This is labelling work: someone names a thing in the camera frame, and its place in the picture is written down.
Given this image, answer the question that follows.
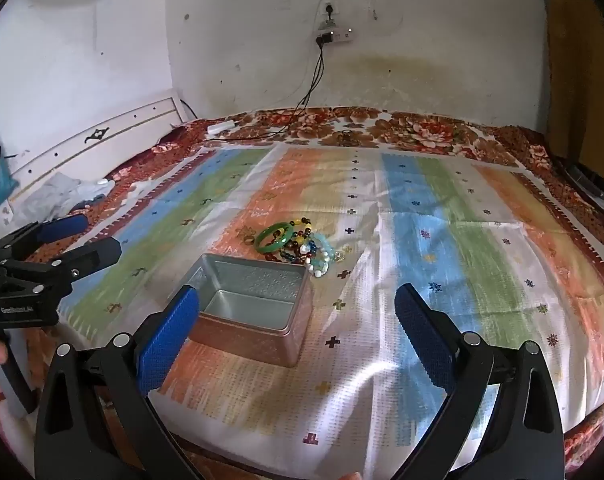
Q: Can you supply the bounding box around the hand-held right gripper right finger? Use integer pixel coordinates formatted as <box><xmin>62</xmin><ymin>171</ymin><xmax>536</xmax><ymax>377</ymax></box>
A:
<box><xmin>392</xmin><ymin>282</ymin><xmax>565</xmax><ymax>480</ymax></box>

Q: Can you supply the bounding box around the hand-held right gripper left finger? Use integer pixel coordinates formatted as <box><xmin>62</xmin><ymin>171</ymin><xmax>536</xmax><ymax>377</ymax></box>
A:
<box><xmin>34</xmin><ymin>285</ymin><xmax>203</xmax><ymax>480</ymax></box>

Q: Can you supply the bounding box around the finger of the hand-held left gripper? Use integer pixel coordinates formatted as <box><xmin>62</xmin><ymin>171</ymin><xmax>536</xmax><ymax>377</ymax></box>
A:
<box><xmin>2</xmin><ymin>237</ymin><xmax>122</xmax><ymax>293</ymax></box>
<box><xmin>0</xmin><ymin>215</ymin><xmax>89</xmax><ymax>261</ymax></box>

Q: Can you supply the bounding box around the silver tin box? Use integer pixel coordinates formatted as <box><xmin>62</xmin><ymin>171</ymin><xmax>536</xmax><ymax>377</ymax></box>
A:
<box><xmin>179</xmin><ymin>253</ymin><xmax>313</xmax><ymax>368</ymax></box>

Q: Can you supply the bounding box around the light blue bead bracelet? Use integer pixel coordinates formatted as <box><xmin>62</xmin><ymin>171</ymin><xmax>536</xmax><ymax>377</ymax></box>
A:
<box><xmin>309</xmin><ymin>232</ymin><xmax>343</xmax><ymax>273</ymax></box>

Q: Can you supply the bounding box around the green bangle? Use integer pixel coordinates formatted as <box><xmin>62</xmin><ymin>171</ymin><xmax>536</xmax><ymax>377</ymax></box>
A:
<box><xmin>255</xmin><ymin>221</ymin><xmax>295</xmax><ymax>254</ymax></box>

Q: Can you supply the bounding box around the pale bead bracelet with heart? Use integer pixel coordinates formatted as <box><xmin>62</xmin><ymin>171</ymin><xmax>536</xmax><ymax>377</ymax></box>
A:
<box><xmin>302</xmin><ymin>240</ymin><xmax>333</xmax><ymax>279</ymax></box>

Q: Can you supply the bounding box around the multicoloured bead bracelet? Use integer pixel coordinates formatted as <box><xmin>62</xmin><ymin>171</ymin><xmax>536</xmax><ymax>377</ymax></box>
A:
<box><xmin>277</xmin><ymin>232</ymin><xmax>313</xmax><ymax>264</ymax></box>

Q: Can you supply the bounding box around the yellow brown bead bracelet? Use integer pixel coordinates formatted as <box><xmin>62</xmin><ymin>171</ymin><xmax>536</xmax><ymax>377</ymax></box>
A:
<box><xmin>288</xmin><ymin>216</ymin><xmax>315</xmax><ymax>242</ymax></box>

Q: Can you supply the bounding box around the grey crumpled clothing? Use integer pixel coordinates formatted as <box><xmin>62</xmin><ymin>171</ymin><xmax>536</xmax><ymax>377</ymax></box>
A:
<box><xmin>27</xmin><ymin>172</ymin><xmax>117</xmax><ymax>217</ymax></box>

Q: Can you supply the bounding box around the white headboard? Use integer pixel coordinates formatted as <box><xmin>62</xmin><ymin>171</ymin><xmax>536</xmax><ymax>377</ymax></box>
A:
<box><xmin>0</xmin><ymin>87</ymin><xmax>195</xmax><ymax>223</ymax></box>

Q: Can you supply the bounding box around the striped colourful blanket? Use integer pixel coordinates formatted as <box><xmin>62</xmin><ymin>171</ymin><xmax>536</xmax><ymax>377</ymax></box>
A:
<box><xmin>47</xmin><ymin>144</ymin><xmax>604</xmax><ymax>478</ymax></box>

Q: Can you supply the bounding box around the floral brown bedsheet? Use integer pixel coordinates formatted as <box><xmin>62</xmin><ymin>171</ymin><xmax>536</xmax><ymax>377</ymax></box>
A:
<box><xmin>0</xmin><ymin>106</ymin><xmax>604</xmax><ymax>480</ymax></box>

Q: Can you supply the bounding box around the white power strip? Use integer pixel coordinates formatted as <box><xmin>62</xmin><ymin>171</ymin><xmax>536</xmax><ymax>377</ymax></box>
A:
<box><xmin>313</xmin><ymin>30</ymin><xmax>356</xmax><ymax>45</ymax></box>

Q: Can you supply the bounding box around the black charging cable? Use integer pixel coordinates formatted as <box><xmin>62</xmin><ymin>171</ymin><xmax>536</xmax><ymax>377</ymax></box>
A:
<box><xmin>217</xmin><ymin>40</ymin><xmax>330</xmax><ymax>138</ymax></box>
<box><xmin>209</xmin><ymin>40</ymin><xmax>327</xmax><ymax>141</ymax></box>

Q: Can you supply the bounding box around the white wall socket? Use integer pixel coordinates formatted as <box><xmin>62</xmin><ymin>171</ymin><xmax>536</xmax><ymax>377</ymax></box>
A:
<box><xmin>319</xmin><ymin>0</ymin><xmax>340</xmax><ymax>28</ymax></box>

